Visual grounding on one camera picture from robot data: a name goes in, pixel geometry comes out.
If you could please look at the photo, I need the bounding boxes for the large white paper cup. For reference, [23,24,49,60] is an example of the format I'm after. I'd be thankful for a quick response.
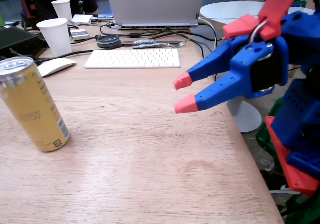
[36,18,73,58]

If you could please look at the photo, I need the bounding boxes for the silver power adapter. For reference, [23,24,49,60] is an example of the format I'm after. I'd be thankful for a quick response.
[69,29,91,42]

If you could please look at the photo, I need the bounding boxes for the white computer mouse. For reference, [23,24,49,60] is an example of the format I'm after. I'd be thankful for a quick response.
[37,58,77,78]

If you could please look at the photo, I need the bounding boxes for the black flat box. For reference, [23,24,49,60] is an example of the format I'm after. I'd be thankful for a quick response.
[0,25,47,59]

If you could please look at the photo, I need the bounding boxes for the green plastic clamp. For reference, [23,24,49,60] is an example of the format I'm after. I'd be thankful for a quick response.
[256,97,285,165]
[284,188,320,224]

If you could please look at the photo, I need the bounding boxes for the white keyboard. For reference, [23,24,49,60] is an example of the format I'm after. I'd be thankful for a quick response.
[84,49,182,69]

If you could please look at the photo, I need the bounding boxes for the black looped cable with ferrite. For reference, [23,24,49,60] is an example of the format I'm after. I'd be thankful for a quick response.
[99,23,141,39]

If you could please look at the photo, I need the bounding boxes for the red robot base plate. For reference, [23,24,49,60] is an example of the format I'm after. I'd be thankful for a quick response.
[264,115,320,197]

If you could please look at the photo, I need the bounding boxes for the silver laptop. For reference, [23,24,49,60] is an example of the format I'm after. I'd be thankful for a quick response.
[103,0,207,31]

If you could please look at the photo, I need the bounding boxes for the white laptop cable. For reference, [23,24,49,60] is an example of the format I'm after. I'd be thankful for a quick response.
[198,17,219,55]

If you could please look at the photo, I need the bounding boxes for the round white pedestal table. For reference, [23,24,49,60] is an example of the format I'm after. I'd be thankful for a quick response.
[199,1,316,134]

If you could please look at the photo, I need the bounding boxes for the red wrist camera mount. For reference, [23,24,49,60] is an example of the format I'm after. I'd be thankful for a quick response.
[222,0,307,42]

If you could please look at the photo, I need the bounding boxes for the blue gripper black motor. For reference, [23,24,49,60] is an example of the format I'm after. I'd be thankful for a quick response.
[172,35,290,115]

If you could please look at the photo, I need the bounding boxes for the yellow drink can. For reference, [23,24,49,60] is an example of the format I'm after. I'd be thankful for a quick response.
[0,56,71,153]

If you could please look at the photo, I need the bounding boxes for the crumpled aluminium foil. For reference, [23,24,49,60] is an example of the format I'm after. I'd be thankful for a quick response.
[132,39,158,50]

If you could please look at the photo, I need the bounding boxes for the black laptop cable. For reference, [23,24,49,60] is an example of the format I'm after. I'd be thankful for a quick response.
[139,30,224,82]

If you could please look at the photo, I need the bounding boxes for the white usb hub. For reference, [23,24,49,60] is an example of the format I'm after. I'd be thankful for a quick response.
[71,14,95,26]

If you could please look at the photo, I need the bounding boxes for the long black desk cable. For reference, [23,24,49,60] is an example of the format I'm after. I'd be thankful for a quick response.
[33,49,95,66]

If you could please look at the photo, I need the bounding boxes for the small white paper cup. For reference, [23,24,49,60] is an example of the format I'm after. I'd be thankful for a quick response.
[51,0,74,22]

